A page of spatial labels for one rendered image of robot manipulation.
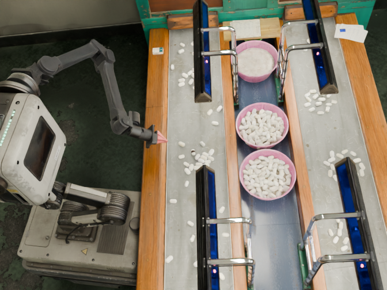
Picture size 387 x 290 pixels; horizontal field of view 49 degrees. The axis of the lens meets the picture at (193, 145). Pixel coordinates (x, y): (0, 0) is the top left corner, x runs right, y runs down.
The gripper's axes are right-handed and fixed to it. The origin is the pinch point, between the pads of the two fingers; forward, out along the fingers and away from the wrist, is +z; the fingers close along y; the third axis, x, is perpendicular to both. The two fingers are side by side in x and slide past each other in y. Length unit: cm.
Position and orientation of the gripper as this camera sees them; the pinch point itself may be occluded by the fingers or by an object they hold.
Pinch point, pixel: (166, 141)
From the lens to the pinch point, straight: 207.1
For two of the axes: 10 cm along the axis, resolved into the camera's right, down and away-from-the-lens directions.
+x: -5.6, 4.2, 7.2
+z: 8.3, 2.6, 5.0
